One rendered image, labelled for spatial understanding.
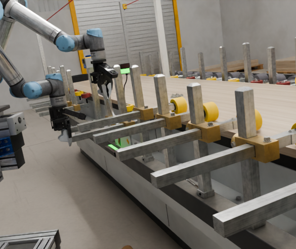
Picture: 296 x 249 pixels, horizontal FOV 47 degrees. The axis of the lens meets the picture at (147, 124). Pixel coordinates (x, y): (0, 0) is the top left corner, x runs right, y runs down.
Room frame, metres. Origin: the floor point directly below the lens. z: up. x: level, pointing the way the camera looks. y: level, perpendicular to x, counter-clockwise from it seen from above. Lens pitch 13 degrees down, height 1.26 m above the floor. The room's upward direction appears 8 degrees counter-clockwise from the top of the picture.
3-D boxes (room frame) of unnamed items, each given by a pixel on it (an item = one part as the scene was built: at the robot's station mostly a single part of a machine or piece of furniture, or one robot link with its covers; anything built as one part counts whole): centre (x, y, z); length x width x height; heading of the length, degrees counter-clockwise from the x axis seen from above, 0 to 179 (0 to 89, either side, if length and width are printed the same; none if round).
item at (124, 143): (1.84, 0.16, 0.75); 0.26 x 0.01 x 0.10; 23
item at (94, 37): (1.78, 0.20, 1.31); 0.09 x 0.08 x 0.11; 79
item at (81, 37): (1.78, 0.30, 1.31); 0.11 x 0.11 x 0.08; 79
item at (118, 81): (1.82, 0.12, 0.93); 0.04 x 0.04 x 0.48; 23
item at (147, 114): (1.57, 0.02, 0.95); 0.14 x 0.06 x 0.05; 23
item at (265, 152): (0.88, -0.28, 0.95); 0.14 x 0.06 x 0.05; 23
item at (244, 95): (0.90, -0.27, 0.87); 0.04 x 0.04 x 0.48; 23
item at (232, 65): (10.01, -2.29, 0.23); 2.42 x 0.76 x 0.17; 117
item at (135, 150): (1.07, -0.13, 0.95); 0.50 x 0.04 x 0.04; 113
